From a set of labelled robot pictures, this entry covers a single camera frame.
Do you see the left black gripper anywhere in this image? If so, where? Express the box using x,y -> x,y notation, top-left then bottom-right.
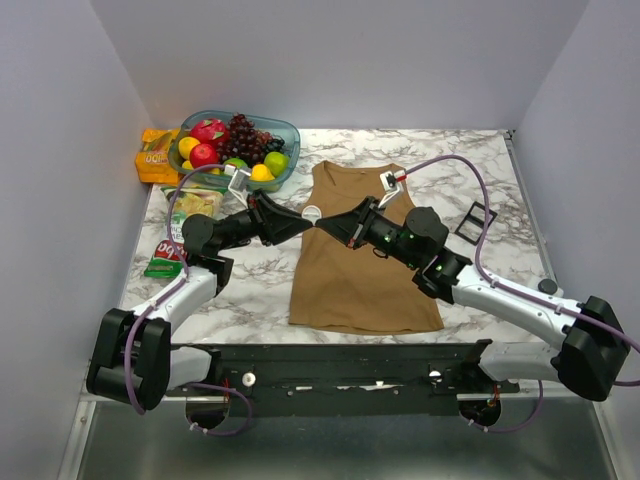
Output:
216,188 -> 313,253

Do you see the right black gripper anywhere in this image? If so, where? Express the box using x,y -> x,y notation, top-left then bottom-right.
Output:
316,196 -> 420,269

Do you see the white round brooch backing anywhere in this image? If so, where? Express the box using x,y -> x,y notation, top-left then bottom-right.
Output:
301,205 -> 322,224

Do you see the brown clothing garment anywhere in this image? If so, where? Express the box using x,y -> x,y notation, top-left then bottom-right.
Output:
289,161 -> 444,335

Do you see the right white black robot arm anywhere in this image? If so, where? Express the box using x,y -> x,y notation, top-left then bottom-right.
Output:
315,197 -> 630,402

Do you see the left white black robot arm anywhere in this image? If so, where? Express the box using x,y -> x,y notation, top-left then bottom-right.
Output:
86,191 -> 322,414

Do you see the black brooch display box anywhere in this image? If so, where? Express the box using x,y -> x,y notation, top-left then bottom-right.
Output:
454,201 -> 485,246

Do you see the yellow lemon front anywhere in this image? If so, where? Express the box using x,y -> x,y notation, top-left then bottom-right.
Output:
250,163 -> 275,182

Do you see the yellow lemon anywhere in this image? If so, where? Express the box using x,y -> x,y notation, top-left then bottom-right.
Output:
178,136 -> 200,160
250,163 -> 275,182

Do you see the green lime right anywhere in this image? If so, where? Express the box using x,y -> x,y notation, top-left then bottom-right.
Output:
264,151 -> 289,178

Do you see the purple grape bunch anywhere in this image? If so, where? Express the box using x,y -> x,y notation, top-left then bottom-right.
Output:
216,114 -> 285,167

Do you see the red apple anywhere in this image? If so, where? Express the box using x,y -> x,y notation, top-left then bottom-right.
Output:
189,143 -> 219,169

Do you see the clear teal fruit bowl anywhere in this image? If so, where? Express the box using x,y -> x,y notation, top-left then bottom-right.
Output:
168,110 -> 301,192

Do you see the red dragon fruit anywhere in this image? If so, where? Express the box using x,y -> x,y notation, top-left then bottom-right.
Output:
190,118 -> 230,148

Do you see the green cassava chips bag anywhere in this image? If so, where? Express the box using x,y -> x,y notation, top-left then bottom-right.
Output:
144,182 -> 225,279

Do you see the yellow lemon left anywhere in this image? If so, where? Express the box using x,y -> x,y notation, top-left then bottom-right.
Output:
178,136 -> 200,160

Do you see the orange snack packet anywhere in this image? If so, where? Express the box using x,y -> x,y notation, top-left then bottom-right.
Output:
135,129 -> 180,185

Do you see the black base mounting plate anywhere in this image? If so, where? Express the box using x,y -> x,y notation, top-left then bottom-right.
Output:
175,341 -> 519,417

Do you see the white bottle black cap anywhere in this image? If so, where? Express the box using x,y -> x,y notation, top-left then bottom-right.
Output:
524,278 -> 564,301

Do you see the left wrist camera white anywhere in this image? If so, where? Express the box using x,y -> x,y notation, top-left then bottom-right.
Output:
224,165 -> 251,204

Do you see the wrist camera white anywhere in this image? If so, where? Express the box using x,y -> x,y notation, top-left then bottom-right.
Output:
378,169 -> 406,210
224,165 -> 251,204

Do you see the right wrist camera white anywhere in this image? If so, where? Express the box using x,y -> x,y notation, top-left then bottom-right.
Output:
378,169 -> 406,210

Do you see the aluminium frame rail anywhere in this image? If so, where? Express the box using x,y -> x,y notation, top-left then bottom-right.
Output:
80,386 -> 190,403

